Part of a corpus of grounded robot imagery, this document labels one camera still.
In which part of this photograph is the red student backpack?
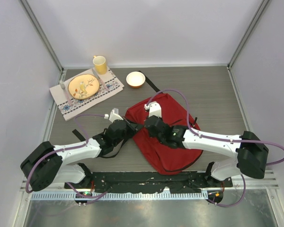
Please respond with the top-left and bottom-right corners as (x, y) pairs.
(125, 93), (203, 175)

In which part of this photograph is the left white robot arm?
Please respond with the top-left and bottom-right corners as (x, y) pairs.
(20, 119), (143, 193)

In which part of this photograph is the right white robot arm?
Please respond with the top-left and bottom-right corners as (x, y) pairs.
(144, 116), (269, 187)

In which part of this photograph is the orange white bowl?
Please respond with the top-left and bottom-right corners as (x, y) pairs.
(126, 71), (146, 88)

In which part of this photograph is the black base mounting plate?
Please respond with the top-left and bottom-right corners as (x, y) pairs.
(71, 171), (233, 194)

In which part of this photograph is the yellow bird plate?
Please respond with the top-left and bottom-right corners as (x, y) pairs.
(68, 74), (100, 100)

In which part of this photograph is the yellow mug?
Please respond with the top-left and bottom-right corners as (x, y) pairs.
(93, 55), (107, 75)

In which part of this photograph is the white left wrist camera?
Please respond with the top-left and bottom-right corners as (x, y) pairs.
(104, 108), (123, 123)

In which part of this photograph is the pink handled knife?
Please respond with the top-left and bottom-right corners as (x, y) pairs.
(92, 68), (110, 92)

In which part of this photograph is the pink handled fork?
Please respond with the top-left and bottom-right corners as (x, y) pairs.
(59, 80), (72, 106)

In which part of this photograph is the aluminium front rail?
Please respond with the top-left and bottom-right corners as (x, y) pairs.
(20, 169), (280, 192)

